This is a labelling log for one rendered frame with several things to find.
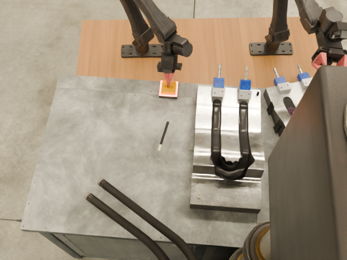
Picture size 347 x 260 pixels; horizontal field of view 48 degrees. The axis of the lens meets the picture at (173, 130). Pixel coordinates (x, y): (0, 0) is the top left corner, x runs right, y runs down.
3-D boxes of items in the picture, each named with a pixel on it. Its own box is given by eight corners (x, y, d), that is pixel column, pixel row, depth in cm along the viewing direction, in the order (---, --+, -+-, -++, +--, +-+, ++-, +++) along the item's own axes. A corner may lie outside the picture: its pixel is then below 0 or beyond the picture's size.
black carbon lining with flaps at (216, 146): (211, 101, 163) (213, 88, 154) (250, 104, 162) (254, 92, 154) (207, 180, 147) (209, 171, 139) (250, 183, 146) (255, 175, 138)
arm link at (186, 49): (197, 48, 159) (189, 23, 151) (183, 61, 156) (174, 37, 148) (177, 42, 166) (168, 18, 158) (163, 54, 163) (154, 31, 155)
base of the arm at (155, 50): (163, 46, 175) (163, 33, 178) (119, 47, 175) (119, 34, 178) (163, 57, 182) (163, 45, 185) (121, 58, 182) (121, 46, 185)
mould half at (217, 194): (196, 96, 172) (198, 79, 160) (256, 100, 171) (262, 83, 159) (189, 208, 149) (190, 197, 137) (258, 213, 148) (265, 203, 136)
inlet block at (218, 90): (213, 63, 161) (214, 63, 156) (225, 64, 162) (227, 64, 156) (210, 95, 164) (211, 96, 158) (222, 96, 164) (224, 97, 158)
